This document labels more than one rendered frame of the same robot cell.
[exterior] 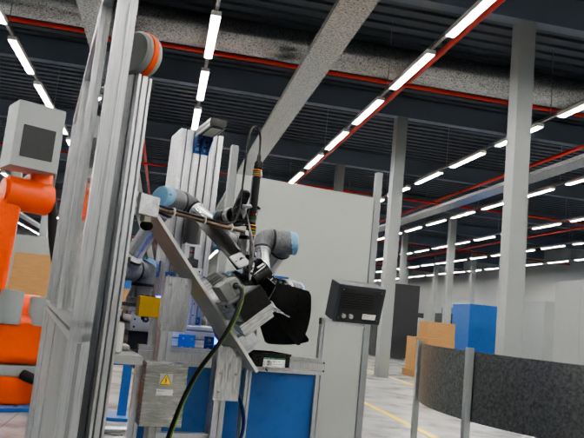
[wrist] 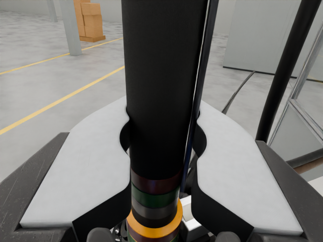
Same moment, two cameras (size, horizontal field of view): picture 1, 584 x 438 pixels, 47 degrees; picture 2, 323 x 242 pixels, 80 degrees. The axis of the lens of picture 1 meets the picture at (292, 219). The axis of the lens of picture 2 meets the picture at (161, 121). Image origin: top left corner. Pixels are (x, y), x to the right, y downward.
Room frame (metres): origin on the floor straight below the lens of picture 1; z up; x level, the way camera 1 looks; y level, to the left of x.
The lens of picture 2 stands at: (2.86, 0.21, 1.54)
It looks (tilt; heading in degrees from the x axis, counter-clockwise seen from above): 33 degrees down; 209
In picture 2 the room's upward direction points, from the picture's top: 3 degrees clockwise
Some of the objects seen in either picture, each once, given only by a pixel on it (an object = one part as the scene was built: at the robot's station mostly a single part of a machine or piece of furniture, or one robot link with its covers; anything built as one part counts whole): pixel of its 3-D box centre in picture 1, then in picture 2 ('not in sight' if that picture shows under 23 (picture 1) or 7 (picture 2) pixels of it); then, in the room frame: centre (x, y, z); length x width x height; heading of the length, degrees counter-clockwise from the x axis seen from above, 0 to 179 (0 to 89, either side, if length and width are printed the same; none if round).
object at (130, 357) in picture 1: (102, 354); not in sight; (2.48, 0.64, 0.84); 0.36 x 0.24 x 0.03; 21
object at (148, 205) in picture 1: (141, 204); not in sight; (2.27, 0.52, 1.37); 0.10 x 0.07 x 0.08; 146
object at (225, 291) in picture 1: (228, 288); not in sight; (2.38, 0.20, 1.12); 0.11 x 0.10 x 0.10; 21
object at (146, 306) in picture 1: (155, 308); not in sight; (3.02, 0.57, 1.02); 0.16 x 0.10 x 0.11; 111
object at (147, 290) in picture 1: (141, 293); not in sight; (3.45, 0.73, 1.09); 0.15 x 0.15 x 0.10
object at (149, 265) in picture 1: (143, 270); not in sight; (3.44, 0.74, 1.20); 0.13 x 0.12 x 0.14; 147
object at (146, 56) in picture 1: (140, 55); not in sight; (2.19, 0.57, 1.88); 0.17 x 0.15 x 0.16; 21
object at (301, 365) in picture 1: (234, 360); not in sight; (3.15, 0.20, 0.82); 0.90 x 0.04 x 0.08; 111
